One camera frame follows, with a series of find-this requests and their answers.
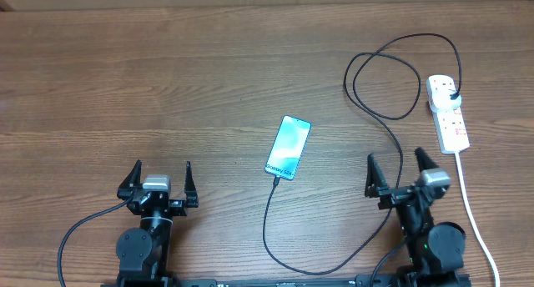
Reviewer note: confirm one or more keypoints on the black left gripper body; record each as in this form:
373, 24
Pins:
175, 208

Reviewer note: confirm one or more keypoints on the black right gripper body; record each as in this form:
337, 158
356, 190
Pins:
395, 195

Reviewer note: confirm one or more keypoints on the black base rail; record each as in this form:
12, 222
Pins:
292, 282

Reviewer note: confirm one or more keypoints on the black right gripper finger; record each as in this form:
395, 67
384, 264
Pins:
423, 160
375, 184

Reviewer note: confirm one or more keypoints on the white charger plug adapter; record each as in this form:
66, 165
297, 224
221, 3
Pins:
441, 100

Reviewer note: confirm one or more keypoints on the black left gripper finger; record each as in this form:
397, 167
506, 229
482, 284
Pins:
192, 199
131, 182

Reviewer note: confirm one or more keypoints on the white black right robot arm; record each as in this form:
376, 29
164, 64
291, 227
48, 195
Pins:
435, 250

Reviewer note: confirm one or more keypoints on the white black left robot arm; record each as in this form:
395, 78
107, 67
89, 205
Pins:
143, 252

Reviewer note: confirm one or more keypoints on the blue Samsung Galaxy smartphone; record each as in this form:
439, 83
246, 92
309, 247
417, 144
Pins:
289, 144

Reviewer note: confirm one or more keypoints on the white power strip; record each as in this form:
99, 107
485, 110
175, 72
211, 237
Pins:
450, 125

